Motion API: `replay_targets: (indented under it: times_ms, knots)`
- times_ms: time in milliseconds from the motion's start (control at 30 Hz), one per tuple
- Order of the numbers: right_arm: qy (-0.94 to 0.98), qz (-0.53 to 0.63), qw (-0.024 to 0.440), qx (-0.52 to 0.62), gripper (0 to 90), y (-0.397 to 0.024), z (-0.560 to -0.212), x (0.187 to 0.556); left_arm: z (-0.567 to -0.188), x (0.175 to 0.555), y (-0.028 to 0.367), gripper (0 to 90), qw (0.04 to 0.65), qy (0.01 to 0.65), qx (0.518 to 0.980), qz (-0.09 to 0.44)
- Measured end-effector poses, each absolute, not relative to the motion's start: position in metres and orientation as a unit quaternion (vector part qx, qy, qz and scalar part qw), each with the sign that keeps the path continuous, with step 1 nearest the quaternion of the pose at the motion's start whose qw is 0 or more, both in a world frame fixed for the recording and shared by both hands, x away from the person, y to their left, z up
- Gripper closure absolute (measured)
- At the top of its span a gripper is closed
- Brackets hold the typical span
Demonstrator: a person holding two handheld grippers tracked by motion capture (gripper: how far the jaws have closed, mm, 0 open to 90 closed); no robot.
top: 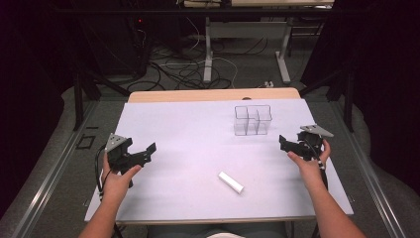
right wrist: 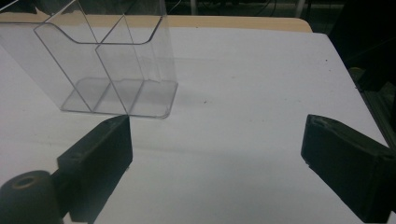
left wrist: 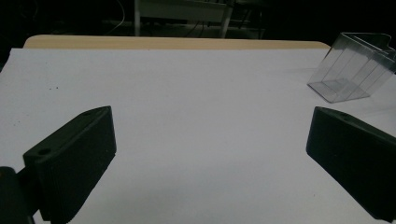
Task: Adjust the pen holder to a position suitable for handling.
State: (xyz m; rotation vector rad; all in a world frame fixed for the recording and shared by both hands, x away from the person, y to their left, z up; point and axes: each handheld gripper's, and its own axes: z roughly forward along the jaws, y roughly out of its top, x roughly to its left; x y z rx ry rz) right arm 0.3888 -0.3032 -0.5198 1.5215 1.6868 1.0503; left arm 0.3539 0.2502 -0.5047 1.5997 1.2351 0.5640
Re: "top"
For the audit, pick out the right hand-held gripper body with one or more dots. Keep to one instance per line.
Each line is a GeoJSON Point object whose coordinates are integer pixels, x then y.
{"type": "Point", "coordinates": [312, 140]}

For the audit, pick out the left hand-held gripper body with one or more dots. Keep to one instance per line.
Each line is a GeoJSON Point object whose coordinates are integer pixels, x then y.
{"type": "Point", "coordinates": [118, 152]}

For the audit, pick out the person's right hand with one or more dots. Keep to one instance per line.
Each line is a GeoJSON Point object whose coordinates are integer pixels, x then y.
{"type": "Point", "coordinates": [308, 170]}

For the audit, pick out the person's left hand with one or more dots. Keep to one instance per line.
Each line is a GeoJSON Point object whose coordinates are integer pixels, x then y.
{"type": "Point", "coordinates": [116, 185]}

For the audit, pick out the clear plastic compartment organizer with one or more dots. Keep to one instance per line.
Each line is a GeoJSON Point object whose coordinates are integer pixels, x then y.
{"type": "Point", "coordinates": [252, 120]}

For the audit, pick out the white table cover sheet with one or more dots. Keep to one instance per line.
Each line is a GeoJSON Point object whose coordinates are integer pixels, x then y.
{"type": "Point", "coordinates": [198, 145]}

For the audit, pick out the white power strip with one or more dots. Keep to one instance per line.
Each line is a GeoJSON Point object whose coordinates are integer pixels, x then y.
{"type": "Point", "coordinates": [269, 84]}

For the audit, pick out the black metal stand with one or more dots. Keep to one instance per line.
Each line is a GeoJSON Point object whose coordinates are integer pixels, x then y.
{"type": "Point", "coordinates": [343, 89]}
{"type": "Point", "coordinates": [82, 86]}

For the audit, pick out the white cylindrical tube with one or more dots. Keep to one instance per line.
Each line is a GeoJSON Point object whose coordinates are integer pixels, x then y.
{"type": "Point", "coordinates": [231, 182]}

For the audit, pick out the dark curtain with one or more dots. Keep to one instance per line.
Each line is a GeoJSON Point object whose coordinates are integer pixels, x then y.
{"type": "Point", "coordinates": [383, 82]}
{"type": "Point", "coordinates": [33, 82]}

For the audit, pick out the person's lap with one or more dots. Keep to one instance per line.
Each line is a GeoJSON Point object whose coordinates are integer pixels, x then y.
{"type": "Point", "coordinates": [218, 228]}

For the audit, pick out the black computer tower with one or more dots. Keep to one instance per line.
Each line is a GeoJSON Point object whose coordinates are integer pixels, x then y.
{"type": "Point", "coordinates": [138, 46]}

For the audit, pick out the metal floor rail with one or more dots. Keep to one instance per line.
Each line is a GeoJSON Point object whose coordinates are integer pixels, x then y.
{"type": "Point", "coordinates": [43, 185]}
{"type": "Point", "coordinates": [366, 172]}

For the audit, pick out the white metal desk frame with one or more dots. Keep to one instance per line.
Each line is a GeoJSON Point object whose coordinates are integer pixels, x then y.
{"type": "Point", "coordinates": [209, 49]}

